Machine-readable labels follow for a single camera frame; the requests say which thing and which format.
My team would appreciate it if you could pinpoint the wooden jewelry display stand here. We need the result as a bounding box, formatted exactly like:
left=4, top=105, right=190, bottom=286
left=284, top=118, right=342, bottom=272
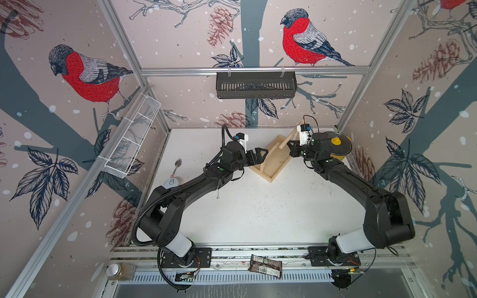
left=250, top=120, right=304, bottom=183

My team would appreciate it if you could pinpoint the black hanging wire basket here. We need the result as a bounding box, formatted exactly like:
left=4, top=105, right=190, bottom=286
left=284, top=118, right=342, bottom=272
left=216, top=72, right=298, bottom=99

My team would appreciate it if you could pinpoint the small electronics board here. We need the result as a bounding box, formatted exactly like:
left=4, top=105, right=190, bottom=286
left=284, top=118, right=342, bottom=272
left=175, top=271, right=196, bottom=283

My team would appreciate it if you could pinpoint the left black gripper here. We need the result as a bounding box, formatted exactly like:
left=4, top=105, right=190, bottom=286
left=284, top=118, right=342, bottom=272
left=230, top=148, right=268, bottom=174

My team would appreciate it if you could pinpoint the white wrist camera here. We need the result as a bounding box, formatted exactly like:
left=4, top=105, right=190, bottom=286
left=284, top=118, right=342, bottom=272
left=234, top=133, right=248, bottom=151
left=297, top=124, right=313, bottom=146

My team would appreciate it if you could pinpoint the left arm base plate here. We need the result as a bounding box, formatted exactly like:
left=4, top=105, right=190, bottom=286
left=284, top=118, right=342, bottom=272
left=159, top=248, right=212, bottom=269

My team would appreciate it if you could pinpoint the metal spoon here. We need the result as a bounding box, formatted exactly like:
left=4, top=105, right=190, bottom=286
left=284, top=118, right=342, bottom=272
left=170, top=158, right=182, bottom=178

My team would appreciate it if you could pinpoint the glass jar with metal lid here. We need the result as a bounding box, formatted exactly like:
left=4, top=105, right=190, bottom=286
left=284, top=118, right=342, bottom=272
left=106, top=263, right=135, bottom=281

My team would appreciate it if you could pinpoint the yellow pot with black lid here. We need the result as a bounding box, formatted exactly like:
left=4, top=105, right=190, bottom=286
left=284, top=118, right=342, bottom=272
left=329, top=132, right=353, bottom=161

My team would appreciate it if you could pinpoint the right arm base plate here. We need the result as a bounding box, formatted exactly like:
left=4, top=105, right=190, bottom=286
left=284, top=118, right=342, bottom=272
left=304, top=246, right=361, bottom=267

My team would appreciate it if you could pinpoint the dark snack wrapper packet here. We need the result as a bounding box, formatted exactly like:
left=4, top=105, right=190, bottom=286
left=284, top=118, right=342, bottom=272
left=248, top=255, right=283, bottom=279

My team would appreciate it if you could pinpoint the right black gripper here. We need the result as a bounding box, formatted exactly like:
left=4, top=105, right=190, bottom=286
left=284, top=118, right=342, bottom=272
left=286, top=138, right=320, bottom=164

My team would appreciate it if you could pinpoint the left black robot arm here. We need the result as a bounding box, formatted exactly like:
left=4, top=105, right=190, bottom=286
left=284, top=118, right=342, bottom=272
left=131, top=125, right=268, bottom=264

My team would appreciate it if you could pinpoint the white mesh wall shelf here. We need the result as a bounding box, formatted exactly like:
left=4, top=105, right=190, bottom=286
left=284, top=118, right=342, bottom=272
left=103, top=93, right=161, bottom=179

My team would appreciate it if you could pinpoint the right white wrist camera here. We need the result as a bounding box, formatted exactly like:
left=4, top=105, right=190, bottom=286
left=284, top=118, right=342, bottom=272
left=297, top=124, right=313, bottom=146

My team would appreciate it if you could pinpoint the black round fixture under rail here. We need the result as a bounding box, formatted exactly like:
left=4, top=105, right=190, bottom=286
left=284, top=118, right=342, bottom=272
left=331, top=269, right=352, bottom=290

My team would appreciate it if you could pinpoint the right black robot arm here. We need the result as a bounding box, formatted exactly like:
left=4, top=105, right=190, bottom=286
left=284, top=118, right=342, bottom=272
left=286, top=131, right=416, bottom=255

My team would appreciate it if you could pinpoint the yellow can with white lid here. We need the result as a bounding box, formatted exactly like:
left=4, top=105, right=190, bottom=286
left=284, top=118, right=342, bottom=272
left=163, top=178, right=180, bottom=189

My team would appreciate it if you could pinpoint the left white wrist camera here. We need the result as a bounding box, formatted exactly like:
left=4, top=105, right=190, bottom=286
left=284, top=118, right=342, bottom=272
left=234, top=133, right=248, bottom=151

